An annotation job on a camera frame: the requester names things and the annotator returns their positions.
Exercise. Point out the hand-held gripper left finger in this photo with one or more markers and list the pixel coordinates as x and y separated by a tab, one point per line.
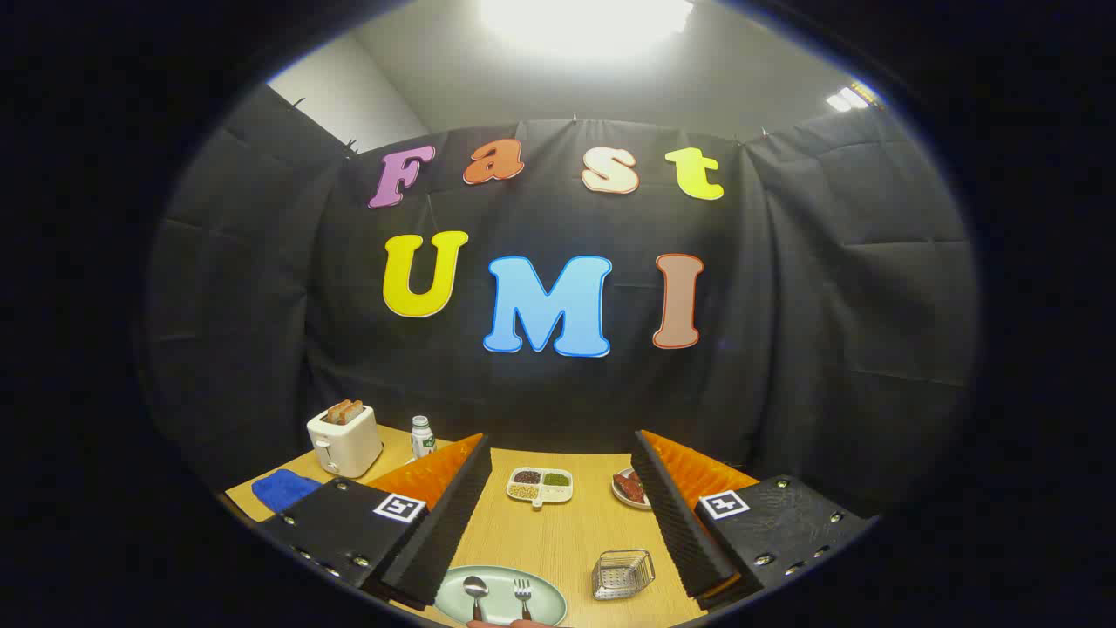
445	523

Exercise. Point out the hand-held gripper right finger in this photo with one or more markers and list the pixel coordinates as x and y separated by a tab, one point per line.
680	523

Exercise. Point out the small plate with food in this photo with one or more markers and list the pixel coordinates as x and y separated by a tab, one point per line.
628	488

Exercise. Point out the small white drink bottle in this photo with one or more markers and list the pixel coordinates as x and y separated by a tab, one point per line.
423	438

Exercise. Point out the white divided bean dish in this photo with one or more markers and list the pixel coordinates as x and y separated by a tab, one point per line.
540	487

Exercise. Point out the white toaster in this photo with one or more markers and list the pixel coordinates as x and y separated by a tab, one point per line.
349	447

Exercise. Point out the green round plate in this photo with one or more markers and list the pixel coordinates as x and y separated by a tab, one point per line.
545	604

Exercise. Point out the toast slice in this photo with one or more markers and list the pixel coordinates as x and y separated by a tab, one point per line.
354	411
336	412

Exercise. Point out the blue folded cloth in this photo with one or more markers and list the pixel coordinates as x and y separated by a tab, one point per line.
283	488

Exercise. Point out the small ceiling light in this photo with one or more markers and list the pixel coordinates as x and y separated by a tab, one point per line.
847	98

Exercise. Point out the large ceiling light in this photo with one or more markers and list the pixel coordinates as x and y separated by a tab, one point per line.
584	22

